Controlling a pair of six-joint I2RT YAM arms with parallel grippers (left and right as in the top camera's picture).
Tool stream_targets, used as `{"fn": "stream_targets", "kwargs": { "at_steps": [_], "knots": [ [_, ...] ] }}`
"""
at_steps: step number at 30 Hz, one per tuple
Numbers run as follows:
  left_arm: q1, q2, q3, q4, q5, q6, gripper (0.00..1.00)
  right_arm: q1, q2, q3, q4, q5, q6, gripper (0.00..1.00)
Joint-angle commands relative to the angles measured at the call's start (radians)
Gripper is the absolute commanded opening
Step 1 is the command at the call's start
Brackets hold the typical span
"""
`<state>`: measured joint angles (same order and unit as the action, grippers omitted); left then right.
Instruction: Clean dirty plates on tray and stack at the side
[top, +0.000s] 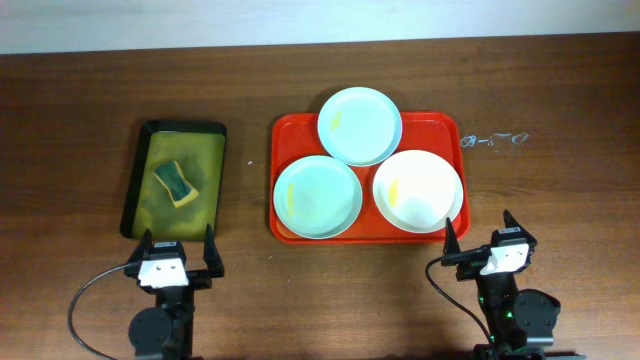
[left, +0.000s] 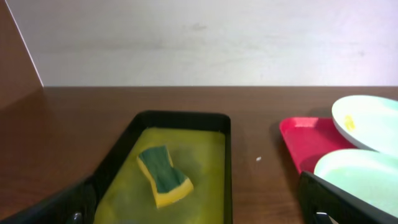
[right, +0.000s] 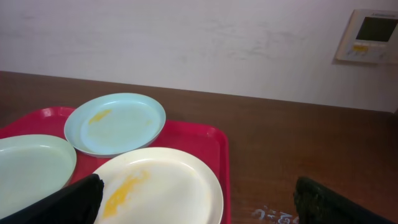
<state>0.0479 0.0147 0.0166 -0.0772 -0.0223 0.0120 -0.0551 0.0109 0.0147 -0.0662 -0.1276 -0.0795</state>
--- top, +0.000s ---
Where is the green and yellow sponge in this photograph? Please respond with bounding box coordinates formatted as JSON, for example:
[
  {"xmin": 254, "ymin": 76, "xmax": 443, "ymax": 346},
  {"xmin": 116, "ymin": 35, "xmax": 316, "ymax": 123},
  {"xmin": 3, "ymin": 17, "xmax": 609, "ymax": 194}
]
[{"xmin": 153, "ymin": 160, "xmax": 199, "ymax": 208}]

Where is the light blue plate top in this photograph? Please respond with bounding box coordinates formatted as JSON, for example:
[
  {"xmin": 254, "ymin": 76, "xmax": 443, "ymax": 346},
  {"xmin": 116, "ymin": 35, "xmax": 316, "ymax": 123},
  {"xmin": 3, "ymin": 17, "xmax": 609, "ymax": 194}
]
[{"xmin": 317, "ymin": 87, "xmax": 403, "ymax": 167}]

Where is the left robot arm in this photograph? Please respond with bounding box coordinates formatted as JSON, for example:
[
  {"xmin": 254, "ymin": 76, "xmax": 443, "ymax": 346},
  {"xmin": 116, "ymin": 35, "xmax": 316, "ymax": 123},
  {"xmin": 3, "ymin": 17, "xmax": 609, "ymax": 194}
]
[{"xmin": 124, "ymin": 225, "xmax": 224, "ymax": 360}]

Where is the white plate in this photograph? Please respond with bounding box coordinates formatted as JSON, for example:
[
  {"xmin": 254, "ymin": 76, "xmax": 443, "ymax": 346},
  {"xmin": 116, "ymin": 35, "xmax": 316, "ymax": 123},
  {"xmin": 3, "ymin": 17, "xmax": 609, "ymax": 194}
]
[{"xmin": 372, "ymin": 150, "xmax": 464, "ymax": 234}]

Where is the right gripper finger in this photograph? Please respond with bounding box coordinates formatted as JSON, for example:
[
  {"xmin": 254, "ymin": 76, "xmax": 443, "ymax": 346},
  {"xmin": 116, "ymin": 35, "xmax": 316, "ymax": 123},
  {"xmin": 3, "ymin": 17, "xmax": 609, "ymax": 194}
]
[
  {"xmin": 443, "ymin": 217, "xmax": 461, "ymax": 256},
  {"xmin": 502, "ymin": 209, "xmax": 523, "ymax": 231}
]

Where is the red plastic tray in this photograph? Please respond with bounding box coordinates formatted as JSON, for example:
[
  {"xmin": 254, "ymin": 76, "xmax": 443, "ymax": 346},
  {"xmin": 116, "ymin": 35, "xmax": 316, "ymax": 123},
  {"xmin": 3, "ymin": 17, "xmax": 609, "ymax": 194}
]
[{"xmin": 269, "ymin": 111, "xmax": 465, "ymax": 245}]

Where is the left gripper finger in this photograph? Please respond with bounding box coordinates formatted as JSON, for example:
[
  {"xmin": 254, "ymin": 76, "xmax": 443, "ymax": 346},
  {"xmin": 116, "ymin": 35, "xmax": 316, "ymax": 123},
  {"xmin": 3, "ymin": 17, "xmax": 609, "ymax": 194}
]
[
  {"xmin": 130, "ymin": 229, "xmax": 152, "ymax": 264},
  {"xmin": 203, "ymin": 224, "xmax": 225, "ymax": 278}
]

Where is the light blue plate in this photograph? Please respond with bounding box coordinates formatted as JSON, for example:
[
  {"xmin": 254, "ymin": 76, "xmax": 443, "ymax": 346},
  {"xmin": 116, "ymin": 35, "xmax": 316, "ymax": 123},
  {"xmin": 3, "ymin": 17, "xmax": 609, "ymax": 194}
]
[
  {"xmin": 317, "ymin": 87, "xmax": 403, "ymax": 167},
  {"xmin": 272, "ymin": 155, "xmax": 364, "ymax": 240}
]

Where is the black tray with soapy water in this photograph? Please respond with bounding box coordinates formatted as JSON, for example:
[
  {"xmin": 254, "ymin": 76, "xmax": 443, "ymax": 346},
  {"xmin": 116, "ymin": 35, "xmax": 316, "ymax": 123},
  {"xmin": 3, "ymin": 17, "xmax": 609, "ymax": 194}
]
[{"xmin": 120, "ymin": 120, "xmax": 227, "ymax": 242}]

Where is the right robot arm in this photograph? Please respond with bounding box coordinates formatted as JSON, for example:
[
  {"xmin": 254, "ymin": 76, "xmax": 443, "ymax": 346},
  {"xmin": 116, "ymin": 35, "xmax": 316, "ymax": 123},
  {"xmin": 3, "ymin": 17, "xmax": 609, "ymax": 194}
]
[{"xmin": 440, "ymin": 211, "xmax": 561, "ymax": 359}]

